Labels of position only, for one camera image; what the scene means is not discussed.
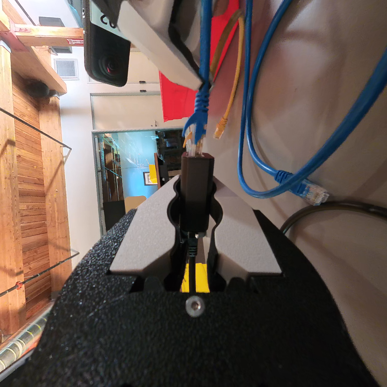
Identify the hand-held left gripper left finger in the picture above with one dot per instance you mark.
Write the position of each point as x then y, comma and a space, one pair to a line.
145, 242

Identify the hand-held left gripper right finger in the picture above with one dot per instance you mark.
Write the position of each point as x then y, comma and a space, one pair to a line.
245, 242

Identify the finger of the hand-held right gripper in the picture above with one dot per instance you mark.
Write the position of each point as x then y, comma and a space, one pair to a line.
148, 30
193, 45

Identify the red plastic bin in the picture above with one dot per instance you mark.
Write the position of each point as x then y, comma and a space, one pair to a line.
175, 99

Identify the tan rounded board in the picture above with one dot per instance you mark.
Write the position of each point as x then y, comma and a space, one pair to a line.
136, 204

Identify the white air vent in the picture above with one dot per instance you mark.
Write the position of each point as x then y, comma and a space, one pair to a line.
66, 69

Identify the large yellow plastic bin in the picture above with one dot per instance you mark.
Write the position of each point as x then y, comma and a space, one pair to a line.
201, 278

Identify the white double door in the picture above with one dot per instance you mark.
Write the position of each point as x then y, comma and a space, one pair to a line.
121, 112

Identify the black framed picture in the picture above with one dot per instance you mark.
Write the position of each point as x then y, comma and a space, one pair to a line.
146, 178

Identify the small yellow bin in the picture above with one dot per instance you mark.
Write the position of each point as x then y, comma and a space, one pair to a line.
153, 175

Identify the glass office partition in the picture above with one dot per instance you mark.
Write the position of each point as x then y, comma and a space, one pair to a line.
130, 157

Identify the silver ventilation duct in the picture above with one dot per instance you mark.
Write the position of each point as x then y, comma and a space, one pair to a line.
18, 347

